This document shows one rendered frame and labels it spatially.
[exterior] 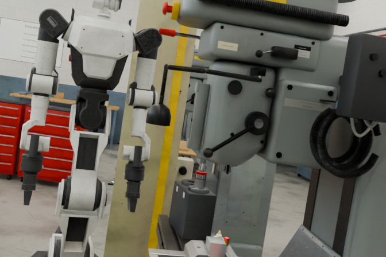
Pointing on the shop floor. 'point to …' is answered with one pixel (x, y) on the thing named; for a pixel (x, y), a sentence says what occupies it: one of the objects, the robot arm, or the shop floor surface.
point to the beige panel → (116, 209)
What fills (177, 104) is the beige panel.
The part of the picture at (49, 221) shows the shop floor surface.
